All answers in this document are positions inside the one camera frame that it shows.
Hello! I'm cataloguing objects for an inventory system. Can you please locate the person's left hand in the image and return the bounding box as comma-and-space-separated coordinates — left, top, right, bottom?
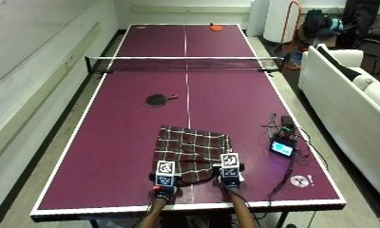
148, 171, 184, 201

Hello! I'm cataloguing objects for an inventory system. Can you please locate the person's right hand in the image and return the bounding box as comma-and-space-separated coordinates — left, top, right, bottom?
212, 162, 246, 189

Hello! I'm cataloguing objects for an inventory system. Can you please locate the brown plaid cloth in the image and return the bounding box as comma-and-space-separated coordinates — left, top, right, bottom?
152, 125, 233, 185

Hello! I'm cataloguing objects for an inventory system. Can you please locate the white marker cube, left glove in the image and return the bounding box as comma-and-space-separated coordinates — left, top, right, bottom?
154, 160, 177, 188

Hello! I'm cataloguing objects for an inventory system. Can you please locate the white marker cube, glove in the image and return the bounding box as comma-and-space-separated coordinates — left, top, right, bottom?
154, 160, 177, 188
218, 152, 241, 179

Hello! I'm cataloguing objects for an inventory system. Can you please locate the white marker cube, right glove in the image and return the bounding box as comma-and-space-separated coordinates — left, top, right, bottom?
218, 152, 241, 179

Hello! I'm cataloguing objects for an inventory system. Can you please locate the small computer with screen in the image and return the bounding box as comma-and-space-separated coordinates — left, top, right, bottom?
268, 125, 300, 159

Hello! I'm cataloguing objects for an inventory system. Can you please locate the black power adapter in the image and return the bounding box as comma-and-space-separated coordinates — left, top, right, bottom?
280, 115, 296, 126

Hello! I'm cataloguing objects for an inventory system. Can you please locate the black table tennis paddle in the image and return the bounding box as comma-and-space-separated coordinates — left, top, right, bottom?
144, 93, 178, 108

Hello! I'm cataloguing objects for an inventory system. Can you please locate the white sofa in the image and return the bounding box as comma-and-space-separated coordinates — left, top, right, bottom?
297, 43, 380, 208

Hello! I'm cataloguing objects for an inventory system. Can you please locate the table tennis net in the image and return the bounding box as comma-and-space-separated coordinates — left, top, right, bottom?
84, 55, 292, 75

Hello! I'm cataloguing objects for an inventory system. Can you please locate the black cushion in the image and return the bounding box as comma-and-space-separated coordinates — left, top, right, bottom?
316, 46, 363, 82

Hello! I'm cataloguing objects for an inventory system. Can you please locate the white cylindrical column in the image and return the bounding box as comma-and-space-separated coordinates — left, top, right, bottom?
262, 0, 302, 44

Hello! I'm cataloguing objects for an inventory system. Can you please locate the black backpack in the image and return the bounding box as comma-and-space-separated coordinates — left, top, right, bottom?
302, 9, 334, 37

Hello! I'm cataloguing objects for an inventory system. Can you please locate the teal bag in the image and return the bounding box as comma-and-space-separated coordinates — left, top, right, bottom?
329, 18, 345, 32

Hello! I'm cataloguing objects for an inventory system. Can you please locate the black office chair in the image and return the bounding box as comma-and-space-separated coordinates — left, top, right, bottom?
341, 0, 380, 76

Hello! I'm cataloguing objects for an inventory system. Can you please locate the white whiteboard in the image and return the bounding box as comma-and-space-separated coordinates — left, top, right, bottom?
0, 0, 99, 91

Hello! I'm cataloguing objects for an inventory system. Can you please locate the black cable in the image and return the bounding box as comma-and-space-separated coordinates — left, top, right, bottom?
264, 126, 332, 210

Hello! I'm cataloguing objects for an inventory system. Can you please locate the orange metal frame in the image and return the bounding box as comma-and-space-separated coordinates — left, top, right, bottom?
278, 0, 304, 70

